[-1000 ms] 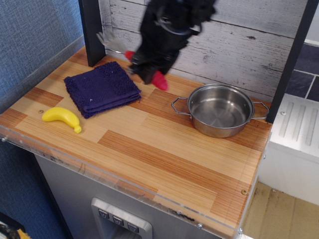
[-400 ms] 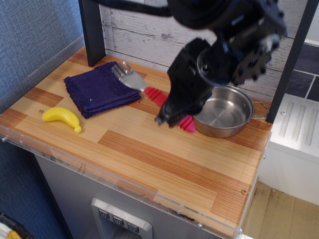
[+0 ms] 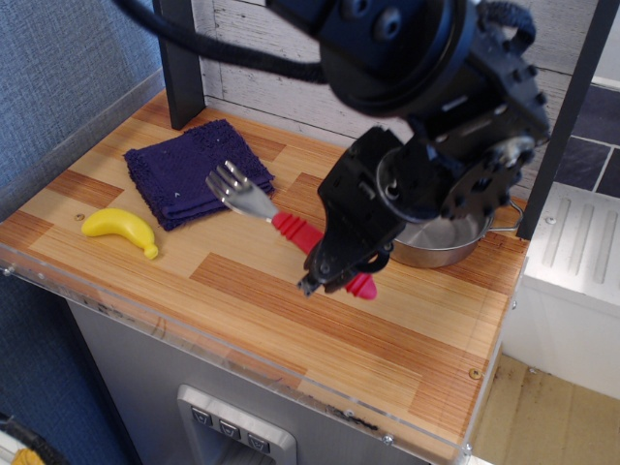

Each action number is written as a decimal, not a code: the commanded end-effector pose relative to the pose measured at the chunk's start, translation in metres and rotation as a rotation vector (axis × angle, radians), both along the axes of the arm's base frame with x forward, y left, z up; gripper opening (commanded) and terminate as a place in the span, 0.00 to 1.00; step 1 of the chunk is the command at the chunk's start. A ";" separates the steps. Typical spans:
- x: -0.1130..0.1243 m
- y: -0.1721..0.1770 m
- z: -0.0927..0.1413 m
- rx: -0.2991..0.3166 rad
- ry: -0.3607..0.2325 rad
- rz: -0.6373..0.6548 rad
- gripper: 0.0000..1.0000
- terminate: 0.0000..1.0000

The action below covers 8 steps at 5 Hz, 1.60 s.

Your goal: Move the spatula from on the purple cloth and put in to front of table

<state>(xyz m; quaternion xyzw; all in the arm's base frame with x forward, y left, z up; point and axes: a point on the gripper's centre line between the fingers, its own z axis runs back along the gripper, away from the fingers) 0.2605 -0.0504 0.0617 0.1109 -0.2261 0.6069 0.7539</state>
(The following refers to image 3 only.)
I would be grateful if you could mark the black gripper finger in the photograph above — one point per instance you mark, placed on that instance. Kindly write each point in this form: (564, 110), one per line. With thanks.
(308, 284)

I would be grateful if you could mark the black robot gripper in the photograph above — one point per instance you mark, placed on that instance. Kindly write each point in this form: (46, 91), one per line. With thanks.
(477, 117)

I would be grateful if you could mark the red handled metal fork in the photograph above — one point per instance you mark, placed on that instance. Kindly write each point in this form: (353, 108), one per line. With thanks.
(241, 195)

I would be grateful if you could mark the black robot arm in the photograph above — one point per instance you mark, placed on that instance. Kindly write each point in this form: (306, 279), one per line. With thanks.
(360, 30)

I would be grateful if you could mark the purple folded cloth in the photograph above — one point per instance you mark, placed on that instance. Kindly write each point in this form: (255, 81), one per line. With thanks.
(170, 175)

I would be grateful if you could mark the stainless steel pot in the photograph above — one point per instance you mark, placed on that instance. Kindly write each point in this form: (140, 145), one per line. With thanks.
(443, 242)

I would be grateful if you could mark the silver cabinet button panel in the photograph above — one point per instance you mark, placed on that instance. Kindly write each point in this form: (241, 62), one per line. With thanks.
(216, 429)

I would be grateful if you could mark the white ribbed side unit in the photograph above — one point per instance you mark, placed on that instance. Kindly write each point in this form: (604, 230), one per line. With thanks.
(565, 317)

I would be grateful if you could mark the yellow plastic banana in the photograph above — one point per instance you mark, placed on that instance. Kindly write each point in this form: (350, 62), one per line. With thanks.
(124, 223)

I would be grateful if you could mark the yellow object at corner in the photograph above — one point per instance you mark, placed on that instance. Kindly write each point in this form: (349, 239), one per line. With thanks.
(27, 457)

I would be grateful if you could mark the black right post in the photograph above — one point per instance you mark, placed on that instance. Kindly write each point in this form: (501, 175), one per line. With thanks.
(586, 64)

